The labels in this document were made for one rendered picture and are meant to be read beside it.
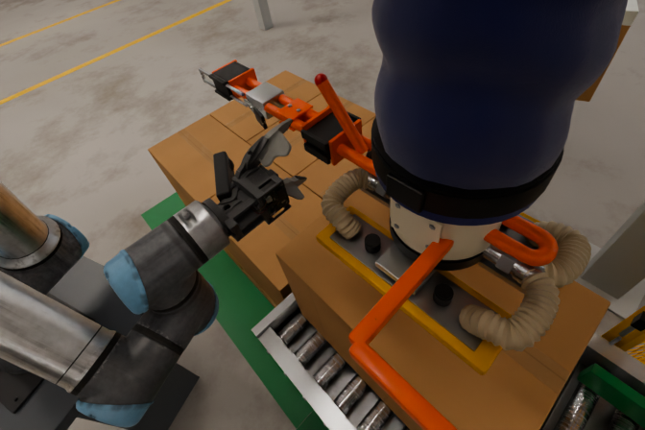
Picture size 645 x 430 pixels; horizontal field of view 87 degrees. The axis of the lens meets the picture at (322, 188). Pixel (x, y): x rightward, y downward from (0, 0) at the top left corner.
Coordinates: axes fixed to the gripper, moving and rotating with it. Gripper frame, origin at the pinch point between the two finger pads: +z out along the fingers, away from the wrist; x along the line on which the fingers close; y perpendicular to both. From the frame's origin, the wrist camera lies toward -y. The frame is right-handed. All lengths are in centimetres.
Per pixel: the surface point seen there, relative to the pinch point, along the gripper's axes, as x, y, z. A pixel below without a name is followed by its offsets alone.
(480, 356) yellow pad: -11.1, 42.6, -5.7
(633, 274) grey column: -104, 72, 101
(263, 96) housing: 1.3, -18.0, 5.9
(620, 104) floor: -125, 29, 255
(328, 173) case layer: -71, -45, 42
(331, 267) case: -29.9, 8.7, -4.1
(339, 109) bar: 7.3, 5.4, 6.7
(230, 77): 2.1, -30.2, 5.5
